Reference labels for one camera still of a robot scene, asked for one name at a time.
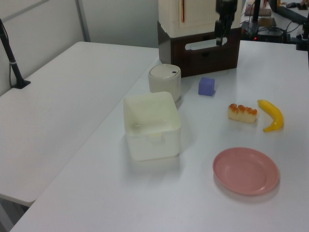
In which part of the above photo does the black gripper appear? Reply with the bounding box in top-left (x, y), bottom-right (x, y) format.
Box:
top-left (214, 0), bottom-right (239, 46)

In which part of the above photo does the purple foam cube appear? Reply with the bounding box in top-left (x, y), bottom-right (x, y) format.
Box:
top-left (198, 77), bottom-right (216, 97)

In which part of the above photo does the dark brown crate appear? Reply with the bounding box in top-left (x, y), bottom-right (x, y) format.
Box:
top-left (157, 20), bottom-right (242, 78)

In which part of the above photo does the cream toy appliance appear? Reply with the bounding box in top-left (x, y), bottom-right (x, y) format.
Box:
top-left (158, 0), bottom-right (242, 39)

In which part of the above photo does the black monitor stand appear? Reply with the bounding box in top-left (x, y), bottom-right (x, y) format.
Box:
top-left (241, 0), bottom-right (263, 34)

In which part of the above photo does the black device with red light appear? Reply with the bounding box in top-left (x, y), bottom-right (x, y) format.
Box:
top-left (255, 28), bottom-right (285, 42)

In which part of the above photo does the white lidded trash bin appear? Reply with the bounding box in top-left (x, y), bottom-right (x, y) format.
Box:
top-left (147, 63), bottom-right (182, 102)

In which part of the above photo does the black clamp with pole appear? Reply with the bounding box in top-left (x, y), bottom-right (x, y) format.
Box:
top-left (295, 20), bottom-right (309, 52)

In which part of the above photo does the toy bread with orange glaze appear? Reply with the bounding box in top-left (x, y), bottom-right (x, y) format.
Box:
top-left (227, 103), bottom-right (258, 124)

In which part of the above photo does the yellow toy banana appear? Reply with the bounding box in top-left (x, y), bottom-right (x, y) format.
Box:
top-left (256, 99), bottom-right (284, 133)

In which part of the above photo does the cream open plastic box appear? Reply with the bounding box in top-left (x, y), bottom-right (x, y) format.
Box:
top-left (123, 91), bottom-right (182, 162)

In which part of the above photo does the pink plastic plate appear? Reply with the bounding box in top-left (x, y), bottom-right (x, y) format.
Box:
top-left (212, 147), bottom-right (281, 196)

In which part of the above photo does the grey partition post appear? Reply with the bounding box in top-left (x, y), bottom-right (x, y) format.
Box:
top-left (75, 0), bottom-right (92, 43)

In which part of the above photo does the black camera pole with clamp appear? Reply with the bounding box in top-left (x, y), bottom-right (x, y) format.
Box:
top-left (0, 18), bottom-right (31, 89)

